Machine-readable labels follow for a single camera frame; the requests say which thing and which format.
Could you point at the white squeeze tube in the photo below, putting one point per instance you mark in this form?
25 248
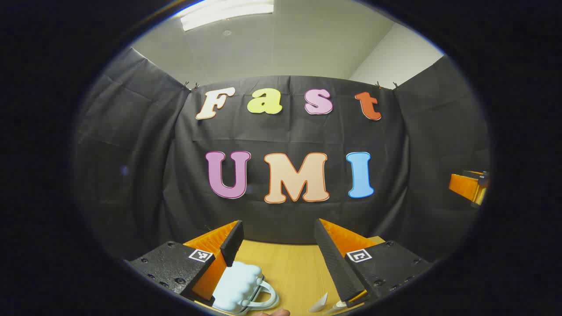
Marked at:
320 303

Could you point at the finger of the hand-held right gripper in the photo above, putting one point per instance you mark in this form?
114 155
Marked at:
464 186

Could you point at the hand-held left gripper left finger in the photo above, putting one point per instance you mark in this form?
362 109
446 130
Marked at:
232 241

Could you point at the light blue suitcase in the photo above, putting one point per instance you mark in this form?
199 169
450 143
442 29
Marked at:
239 285

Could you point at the ceiling light panel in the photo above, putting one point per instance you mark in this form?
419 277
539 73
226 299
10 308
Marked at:
226 12

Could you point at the black backdrop cloth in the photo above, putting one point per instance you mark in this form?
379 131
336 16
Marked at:
285 131

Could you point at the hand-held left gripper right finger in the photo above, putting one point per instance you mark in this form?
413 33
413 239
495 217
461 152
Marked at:
333 259

